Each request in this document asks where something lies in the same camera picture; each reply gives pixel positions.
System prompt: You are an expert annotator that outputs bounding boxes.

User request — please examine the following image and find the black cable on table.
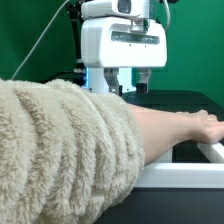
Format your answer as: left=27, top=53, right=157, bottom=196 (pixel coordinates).
left=41, top=69, right=86, bottom=84

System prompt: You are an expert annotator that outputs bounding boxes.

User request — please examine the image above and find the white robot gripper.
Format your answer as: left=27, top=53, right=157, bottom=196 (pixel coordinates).
left=81, top=17, right=167, bottom=95

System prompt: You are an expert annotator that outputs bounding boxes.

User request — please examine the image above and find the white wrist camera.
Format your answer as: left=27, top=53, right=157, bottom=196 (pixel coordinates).
left=81, top=0, right=157, bottom=19

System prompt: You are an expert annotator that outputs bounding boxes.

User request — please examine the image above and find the forearm in cream fleece sleeve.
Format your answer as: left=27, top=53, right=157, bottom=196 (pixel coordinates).
left=0, top=80, right=191, bottom=224

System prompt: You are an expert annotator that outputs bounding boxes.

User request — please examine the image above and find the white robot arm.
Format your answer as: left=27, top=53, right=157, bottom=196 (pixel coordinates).
left=81, top=17, right=167, bottom=95

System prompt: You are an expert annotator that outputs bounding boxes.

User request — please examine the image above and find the white U-shaped obstacle fence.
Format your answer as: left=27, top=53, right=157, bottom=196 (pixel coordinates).
left=136, top=143, right=224, bottom=189

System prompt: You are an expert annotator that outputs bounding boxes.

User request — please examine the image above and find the bare human hand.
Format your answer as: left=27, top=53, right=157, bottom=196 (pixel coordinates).
left=186, top=109, right=224, bottom=145

